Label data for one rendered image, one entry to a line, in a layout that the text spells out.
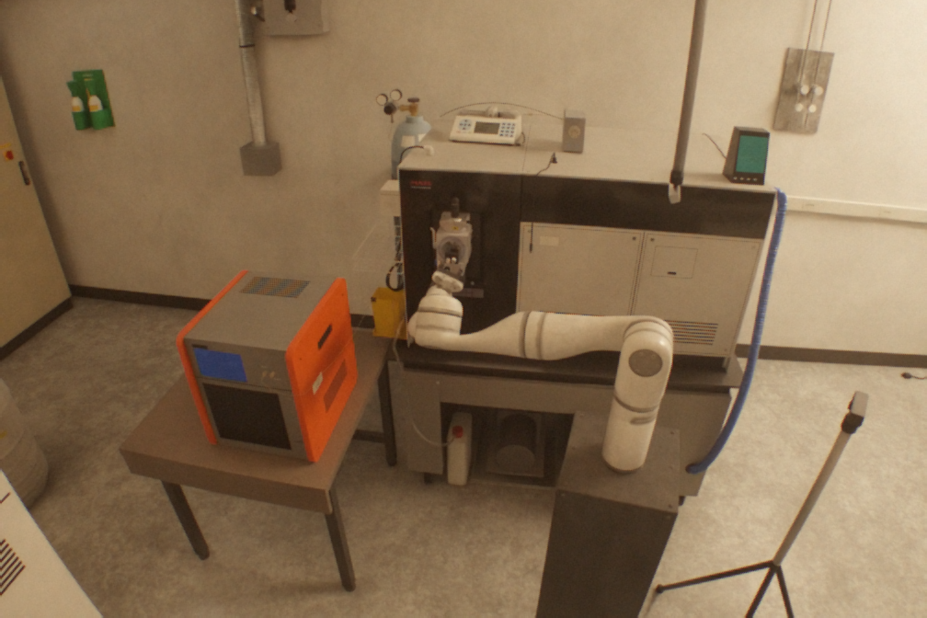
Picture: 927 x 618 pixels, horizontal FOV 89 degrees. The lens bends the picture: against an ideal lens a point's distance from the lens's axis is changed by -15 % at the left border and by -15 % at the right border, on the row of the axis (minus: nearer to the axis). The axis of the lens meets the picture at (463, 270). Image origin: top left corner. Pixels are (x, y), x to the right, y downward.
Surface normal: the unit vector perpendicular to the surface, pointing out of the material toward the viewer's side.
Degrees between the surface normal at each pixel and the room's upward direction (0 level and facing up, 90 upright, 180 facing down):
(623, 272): 90
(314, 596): 0
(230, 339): 0
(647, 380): 94
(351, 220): 90
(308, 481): 0
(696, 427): 90
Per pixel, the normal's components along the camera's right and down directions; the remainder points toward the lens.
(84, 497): 0.00, -0.88
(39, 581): 0.99, 0.07
